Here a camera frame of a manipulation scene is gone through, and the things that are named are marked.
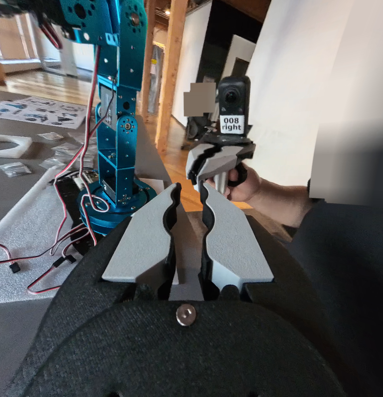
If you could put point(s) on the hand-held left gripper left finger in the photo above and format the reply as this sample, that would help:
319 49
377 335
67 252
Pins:
138 245

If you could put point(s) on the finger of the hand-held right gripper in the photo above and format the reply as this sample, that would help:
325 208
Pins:
219 161
194 159

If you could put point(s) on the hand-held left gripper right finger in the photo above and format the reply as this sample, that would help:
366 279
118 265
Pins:
238 245

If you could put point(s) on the blue toy robot arm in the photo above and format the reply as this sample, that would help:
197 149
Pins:
117 173

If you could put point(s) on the person's right forearm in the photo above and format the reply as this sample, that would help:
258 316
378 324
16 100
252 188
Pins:
281 204

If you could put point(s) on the dark grey desk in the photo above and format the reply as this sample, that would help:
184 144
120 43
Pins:
11 341

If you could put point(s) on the person's right hand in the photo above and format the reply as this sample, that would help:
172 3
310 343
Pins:
244 192

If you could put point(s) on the wooden pillar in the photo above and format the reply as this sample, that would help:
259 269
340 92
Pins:
171 77

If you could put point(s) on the white foam mat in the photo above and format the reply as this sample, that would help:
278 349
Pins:
24 217

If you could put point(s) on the group of small parts bags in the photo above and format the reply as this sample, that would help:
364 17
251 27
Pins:
15 169

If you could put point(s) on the printed instruction sheet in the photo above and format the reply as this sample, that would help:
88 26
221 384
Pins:
39 111

